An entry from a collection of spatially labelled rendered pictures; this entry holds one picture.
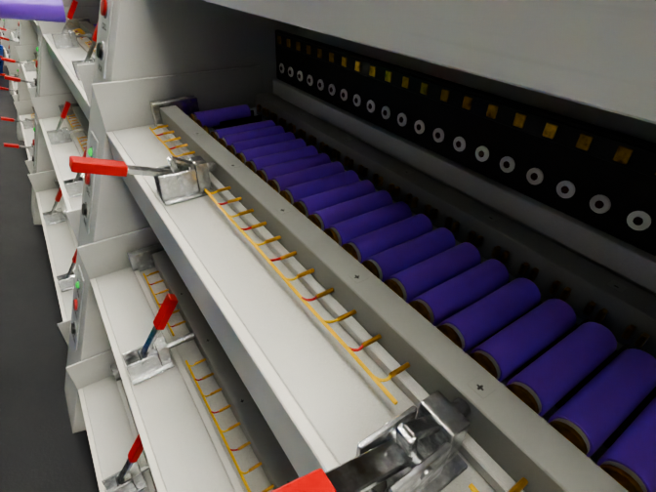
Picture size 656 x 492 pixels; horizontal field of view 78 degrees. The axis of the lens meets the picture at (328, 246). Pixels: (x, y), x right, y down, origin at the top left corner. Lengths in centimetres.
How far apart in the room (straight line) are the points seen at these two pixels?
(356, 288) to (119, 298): 39
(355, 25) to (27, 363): 82
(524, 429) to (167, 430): 31
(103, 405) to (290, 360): 50
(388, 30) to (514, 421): 15
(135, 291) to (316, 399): 39
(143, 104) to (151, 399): 31
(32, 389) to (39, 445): 11
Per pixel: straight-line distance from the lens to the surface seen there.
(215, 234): 30
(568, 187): 28
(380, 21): 18
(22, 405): 84
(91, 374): 71
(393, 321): 20
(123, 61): 51
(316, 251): 24
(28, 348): 94
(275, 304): 24
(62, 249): 103
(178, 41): 52
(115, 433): 66
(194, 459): 40
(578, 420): 20
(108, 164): 33
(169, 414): 43
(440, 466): 18
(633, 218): 27
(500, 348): 21
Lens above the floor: 62
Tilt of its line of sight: 23 degrees down
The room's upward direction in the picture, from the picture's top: 20 degrees clockwise
